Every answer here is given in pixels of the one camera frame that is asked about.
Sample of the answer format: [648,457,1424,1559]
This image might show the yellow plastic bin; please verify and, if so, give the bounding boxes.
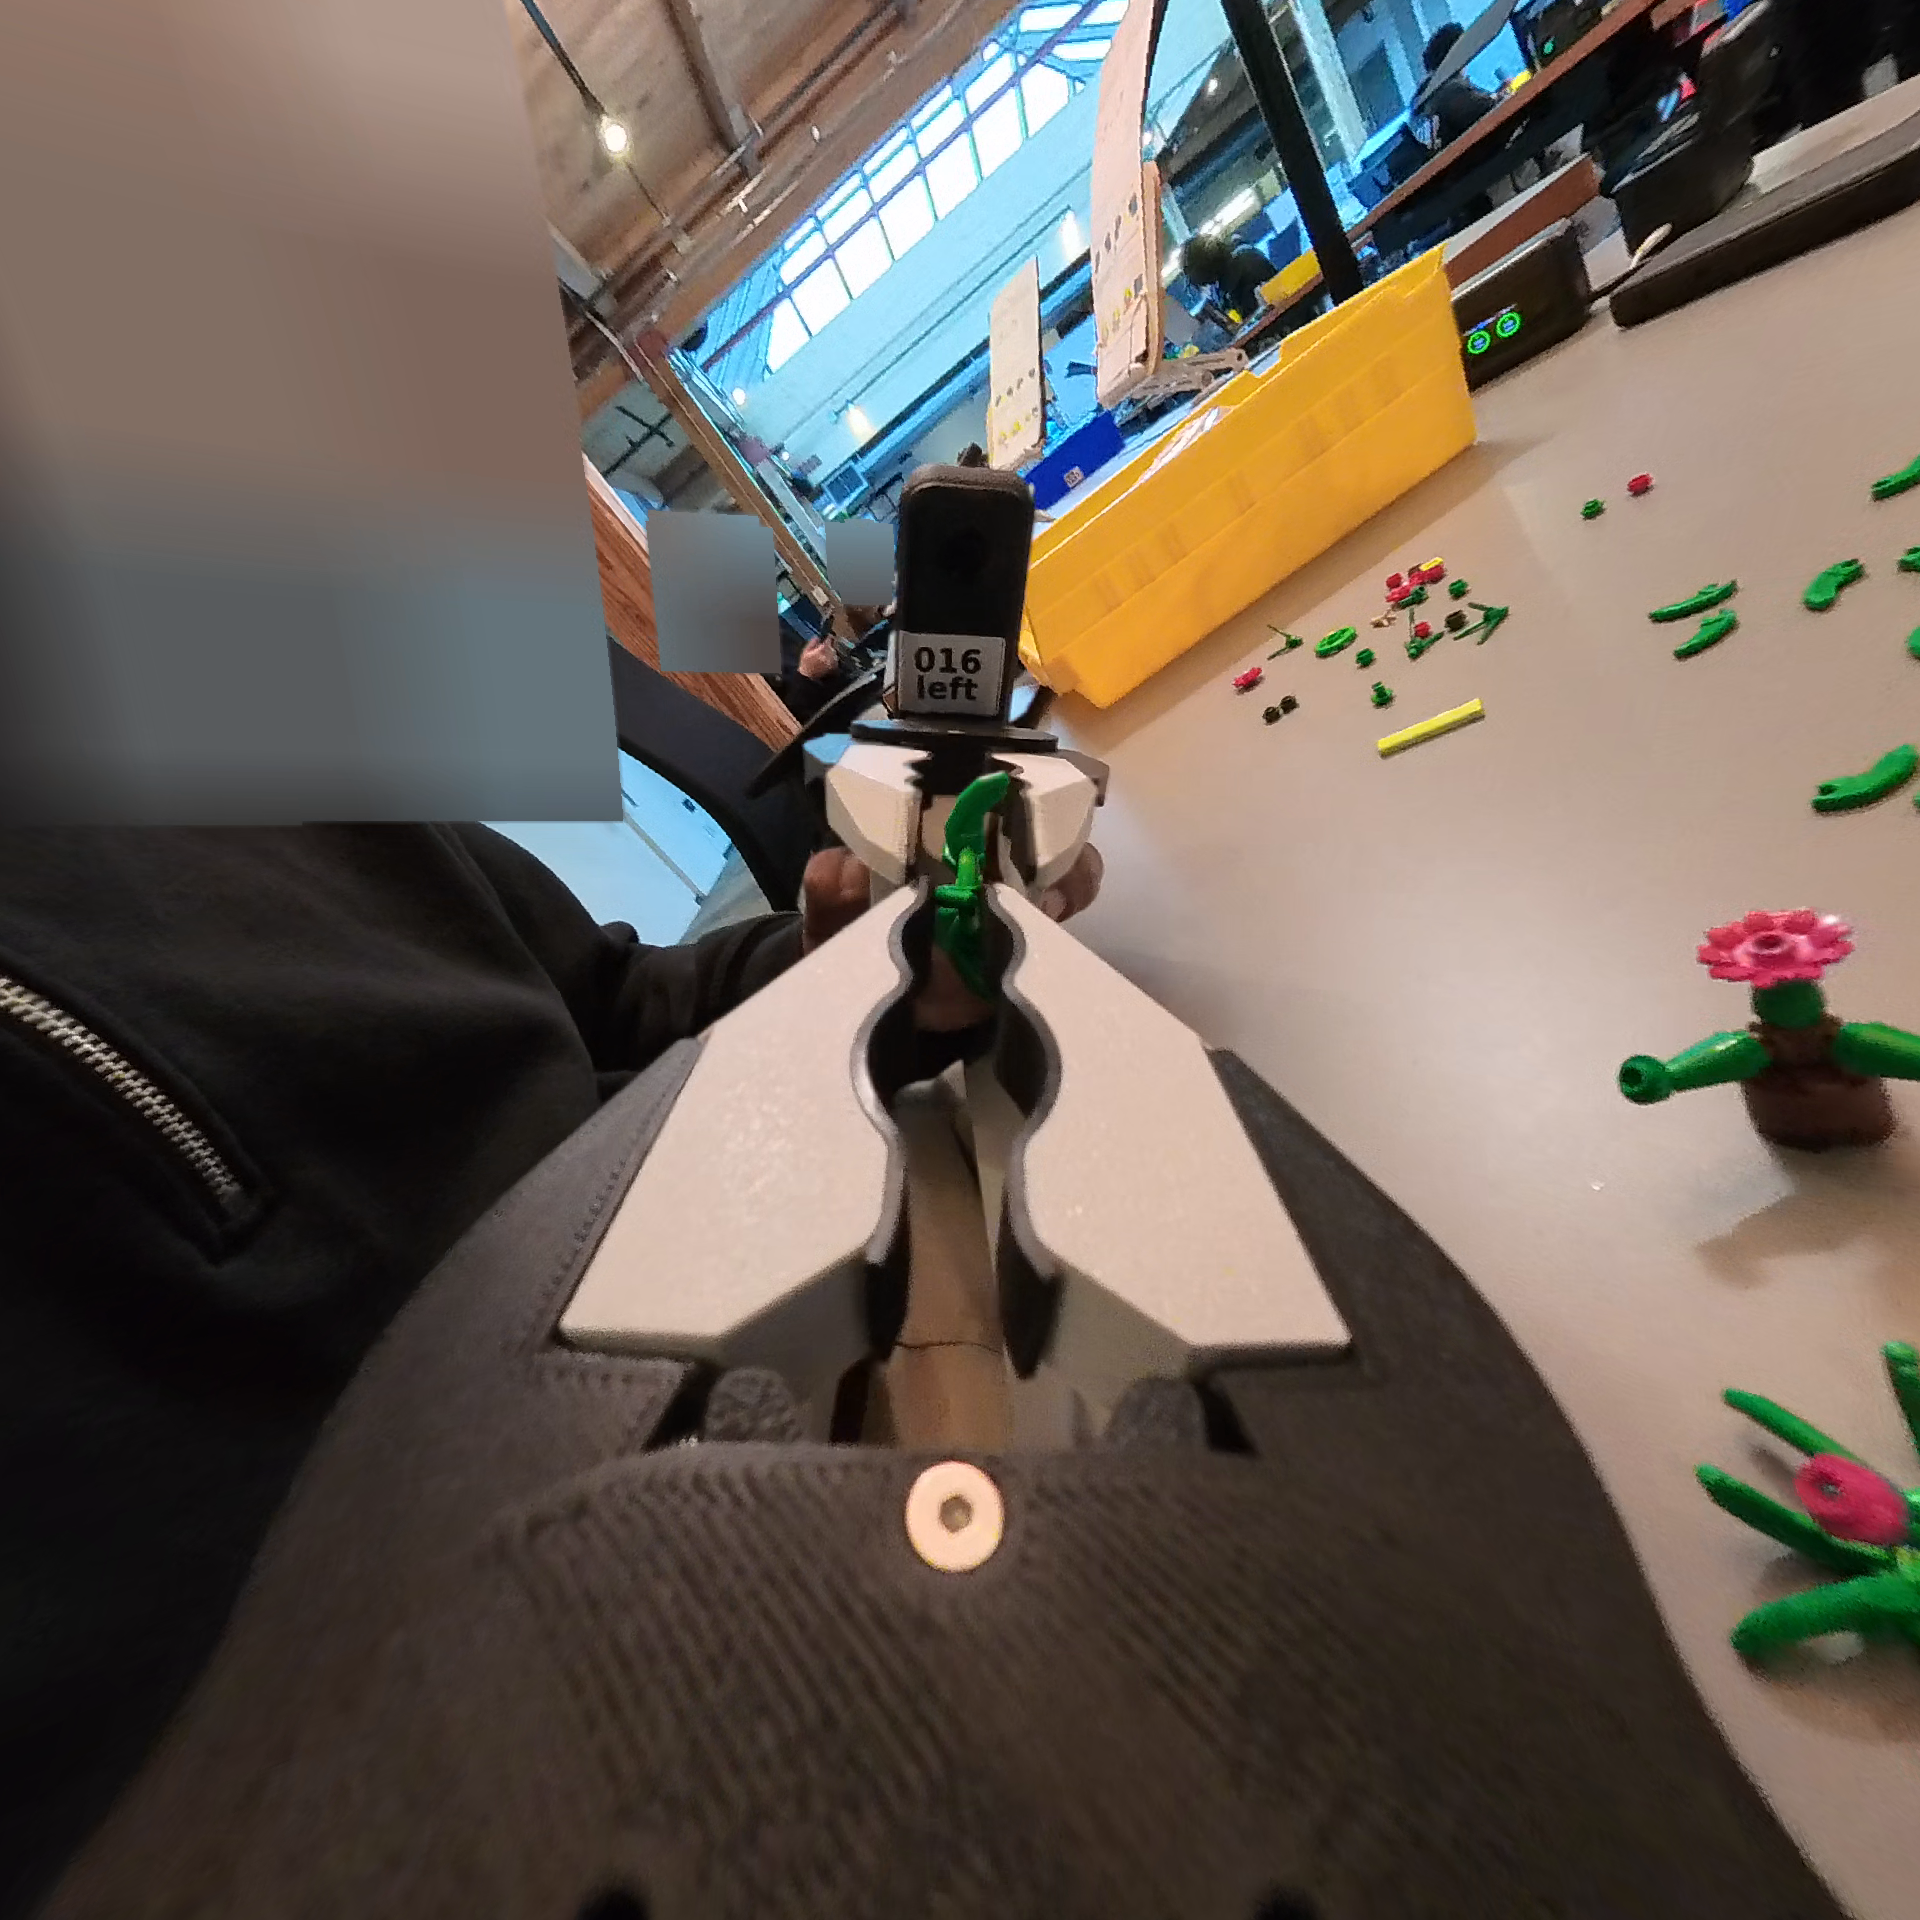
[1016,247,1481,708]

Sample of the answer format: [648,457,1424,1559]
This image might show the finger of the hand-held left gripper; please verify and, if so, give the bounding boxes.
[826,748,940,894]
[995,750,1115,891]

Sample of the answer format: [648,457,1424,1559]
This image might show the person's left hand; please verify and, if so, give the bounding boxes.
[804,838,1108,1038]

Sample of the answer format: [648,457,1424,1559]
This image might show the person's left forearm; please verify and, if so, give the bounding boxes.
[592,909,819,1076]

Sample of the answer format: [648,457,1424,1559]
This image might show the tall instruction booklet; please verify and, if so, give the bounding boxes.
[1089,0,1177,410]

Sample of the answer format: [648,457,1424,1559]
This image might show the black pole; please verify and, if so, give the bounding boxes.
[1217,0,1370,310]

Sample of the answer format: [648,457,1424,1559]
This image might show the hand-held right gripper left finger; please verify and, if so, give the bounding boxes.
[555,884,945,1371]

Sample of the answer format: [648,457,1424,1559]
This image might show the group of green toy leaves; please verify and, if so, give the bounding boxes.
[1646,455,1920,820]

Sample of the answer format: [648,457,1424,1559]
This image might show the person's tan pants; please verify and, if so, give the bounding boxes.
[834,1081,1021,1451]

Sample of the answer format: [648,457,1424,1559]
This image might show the green star-shaped toy stem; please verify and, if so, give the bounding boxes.
[930,771,1016,995]

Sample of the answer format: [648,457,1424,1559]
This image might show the green toy bush pink flowers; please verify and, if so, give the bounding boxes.
[1694,1342,1920,1668]

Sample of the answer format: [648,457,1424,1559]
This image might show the person's black jacket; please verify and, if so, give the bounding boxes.
[0,818,814,1920]

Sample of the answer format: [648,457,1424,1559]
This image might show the dark flat board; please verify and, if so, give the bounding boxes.
[1607,76,1920,332]

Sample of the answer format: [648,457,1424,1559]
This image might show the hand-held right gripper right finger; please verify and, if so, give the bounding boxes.
[983,882,1356,1378]

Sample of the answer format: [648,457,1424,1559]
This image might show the blue storage box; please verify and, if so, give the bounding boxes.
[1033,410,1131,493]

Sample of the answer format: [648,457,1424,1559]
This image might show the black device green lights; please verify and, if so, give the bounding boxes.
[1446,221,1595,396]

